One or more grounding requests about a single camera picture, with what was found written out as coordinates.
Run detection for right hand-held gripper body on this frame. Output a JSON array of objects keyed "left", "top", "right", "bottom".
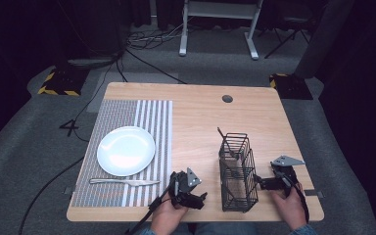
[{"left": 260, "top": 155, "right": 306, "bottom": 198}]

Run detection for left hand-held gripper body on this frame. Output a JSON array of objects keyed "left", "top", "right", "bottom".
[{"left": 168, "top": 166, "right": 203, "bottom": 210}]

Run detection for black wire cutlery basket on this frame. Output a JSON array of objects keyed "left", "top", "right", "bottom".
[{"left": 218, "top": 131, "right": 259, "bottom": 213}]

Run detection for person's right hand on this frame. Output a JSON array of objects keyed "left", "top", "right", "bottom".
[{"left": 269, "top": 183, "right": 308, "bottom": 231}]

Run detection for person's left hand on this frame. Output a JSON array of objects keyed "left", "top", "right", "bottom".
[{"left": 150, "top": 196, "right": 189, "bottom": 235}]

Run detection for person's blue jeans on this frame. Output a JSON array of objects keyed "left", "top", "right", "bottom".
[{"left": 128, "top": 221, "right": 319, "bottom": 235}]

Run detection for silver table knife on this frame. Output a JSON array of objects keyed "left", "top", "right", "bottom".
[{"left": 88, "top": 177, "right": 162, "bottom": 187}]

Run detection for white round plate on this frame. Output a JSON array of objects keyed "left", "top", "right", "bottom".
[{"left": 96, "top": 125, "right": 157, "bottom": 177}]

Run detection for black yellow striped block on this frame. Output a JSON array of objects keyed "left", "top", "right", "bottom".
[
  {"left": 37, "top": 66, "right": 90, "bottom": 97},
  {"left": 268, "top": 72, "right": 314, "bottom": 101}
]

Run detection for grey striped placemat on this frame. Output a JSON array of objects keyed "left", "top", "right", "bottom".
[{"left": 70, "top": 99, "right": 173, "bottom": 208}]

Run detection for black tripod stand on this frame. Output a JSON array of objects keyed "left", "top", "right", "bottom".
[{"left": 263, "top": 18, "right": 311, "bottom": 60}]

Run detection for grey padded pillar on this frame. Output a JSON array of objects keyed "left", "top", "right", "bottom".
[{"left": 294, "top": 0, "right": 355, "bottom": 79}]

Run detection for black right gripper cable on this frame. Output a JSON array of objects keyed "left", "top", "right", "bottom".
[{"left": 282, "top": 175, "right": 310, "bottom": 224}]

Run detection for dark-handled utensil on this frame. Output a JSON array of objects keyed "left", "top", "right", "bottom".
[{"left": 216, "top": 126, "right": 237, "bottom": 157}]

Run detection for thick black floor cable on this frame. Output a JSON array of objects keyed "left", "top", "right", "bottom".
[{"left": 122, "top": 48, "right": 188, "bottom": 85}]

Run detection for thin black floor cable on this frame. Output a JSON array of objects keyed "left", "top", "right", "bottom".
[{"left": 18, "top": 156, "right": 86, "bottom": 235}]

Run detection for bundle of floor cables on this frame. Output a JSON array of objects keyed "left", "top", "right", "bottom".
[{"left": 125, "top": 23, "right": 194, "bottom": 51}]

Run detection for white metal desk frame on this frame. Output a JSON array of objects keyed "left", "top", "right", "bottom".
[{"left": 178, "top": 0, "right": 265, "bottom": 61}]

